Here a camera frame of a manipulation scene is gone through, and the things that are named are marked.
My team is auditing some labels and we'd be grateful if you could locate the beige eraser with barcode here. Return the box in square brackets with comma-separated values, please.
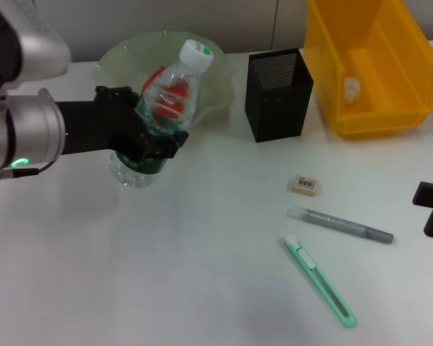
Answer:
[287, 174, 319, 198]

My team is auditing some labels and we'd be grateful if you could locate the clear green-label water bottle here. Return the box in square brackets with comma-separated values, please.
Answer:
[108, 38, 214, 189]

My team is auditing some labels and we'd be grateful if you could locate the pale green wavy fruit plate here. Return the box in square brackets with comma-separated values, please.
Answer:
[93, 31, 236, 128]

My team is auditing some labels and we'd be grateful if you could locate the white paper ball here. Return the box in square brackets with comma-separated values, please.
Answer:
[342, 76, 362, 105]

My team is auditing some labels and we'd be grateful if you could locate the black mesh pen holder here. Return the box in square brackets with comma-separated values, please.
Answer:
[244, 48, 314, 144]

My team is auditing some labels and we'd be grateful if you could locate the yellow plastic bin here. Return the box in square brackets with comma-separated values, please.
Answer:
[302, 0, 433, 141]

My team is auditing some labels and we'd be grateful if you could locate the grey marker pen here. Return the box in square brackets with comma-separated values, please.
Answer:
[287, 207, 395, 245]

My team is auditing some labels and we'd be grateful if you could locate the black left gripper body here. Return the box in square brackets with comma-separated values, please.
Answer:
[56, 85, 160, 162]

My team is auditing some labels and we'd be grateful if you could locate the green utility knife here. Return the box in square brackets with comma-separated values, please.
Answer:
[284, 234, 357, 329]

